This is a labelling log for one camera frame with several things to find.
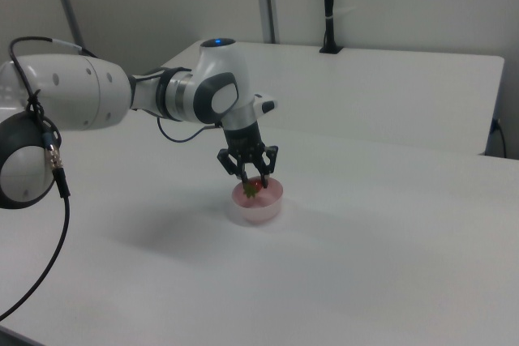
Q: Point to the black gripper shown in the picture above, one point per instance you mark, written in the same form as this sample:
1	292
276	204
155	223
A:
244	141

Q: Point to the red toy strawberry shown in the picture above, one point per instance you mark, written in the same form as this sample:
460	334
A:
254	188

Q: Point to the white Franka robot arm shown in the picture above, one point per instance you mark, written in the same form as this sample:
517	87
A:
97	95

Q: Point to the pink plastic bowl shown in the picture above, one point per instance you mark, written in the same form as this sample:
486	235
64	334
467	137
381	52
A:
259	210

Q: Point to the white side table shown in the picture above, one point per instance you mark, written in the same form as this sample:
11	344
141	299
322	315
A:
365	90

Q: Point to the slim grey wall post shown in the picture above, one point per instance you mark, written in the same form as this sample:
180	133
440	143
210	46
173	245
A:
67	1

